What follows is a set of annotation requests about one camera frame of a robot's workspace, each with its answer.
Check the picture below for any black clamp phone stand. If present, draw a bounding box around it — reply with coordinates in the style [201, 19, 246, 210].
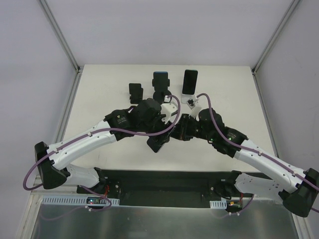
[152, 72, 171, 104]

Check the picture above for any silver folding phone stand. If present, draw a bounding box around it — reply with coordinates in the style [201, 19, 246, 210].
[180, 94, 194, 104]

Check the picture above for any blue-edged black phone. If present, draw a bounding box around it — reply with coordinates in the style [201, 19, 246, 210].
[152, 72, 170, 92]

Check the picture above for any teal-edged black phone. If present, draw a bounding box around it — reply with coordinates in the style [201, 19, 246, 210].
[182, 69, 198, 95]

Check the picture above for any white-edged black phone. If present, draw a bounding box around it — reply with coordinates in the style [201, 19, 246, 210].
[147, 135, 169, 153]

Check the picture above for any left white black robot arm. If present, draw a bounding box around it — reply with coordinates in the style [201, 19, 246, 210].
[34, 98, 180, 194]

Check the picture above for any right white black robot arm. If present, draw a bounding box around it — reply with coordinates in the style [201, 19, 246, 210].
[171, 109, 319, 218]

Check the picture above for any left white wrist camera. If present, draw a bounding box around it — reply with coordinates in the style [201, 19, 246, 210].
[160, 102, 179, 124]

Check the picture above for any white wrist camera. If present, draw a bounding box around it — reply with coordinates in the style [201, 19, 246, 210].
[186, 98, 202, 119]
[160, 102, 179, 124]

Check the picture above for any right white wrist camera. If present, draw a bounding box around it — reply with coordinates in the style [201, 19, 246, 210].
[186, 98, 202, 119]

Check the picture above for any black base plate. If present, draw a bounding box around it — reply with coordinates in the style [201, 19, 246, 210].
[91, 170, 241, 208]

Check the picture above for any left aluminium frame post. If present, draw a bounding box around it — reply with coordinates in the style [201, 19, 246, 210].
[37, 0, 82, 73]

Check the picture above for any aluminium frame post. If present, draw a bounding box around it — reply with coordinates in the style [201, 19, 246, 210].
[251, 0, 304, 75]
[37, 0, 82, 73]

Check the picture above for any right white cable duct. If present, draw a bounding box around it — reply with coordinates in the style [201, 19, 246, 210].
[209, 198, 244, 209]

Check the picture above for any white cable duct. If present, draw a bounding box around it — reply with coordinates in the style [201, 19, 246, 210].
[42, 196, 120, 207]
[209, 198, 244, 209]

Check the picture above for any right aluminium frame post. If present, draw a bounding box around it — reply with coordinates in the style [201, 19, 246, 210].
[251, 0, 304, 75]

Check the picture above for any left white cable duct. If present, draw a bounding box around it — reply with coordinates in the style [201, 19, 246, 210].
[42, 196, 120, 207]

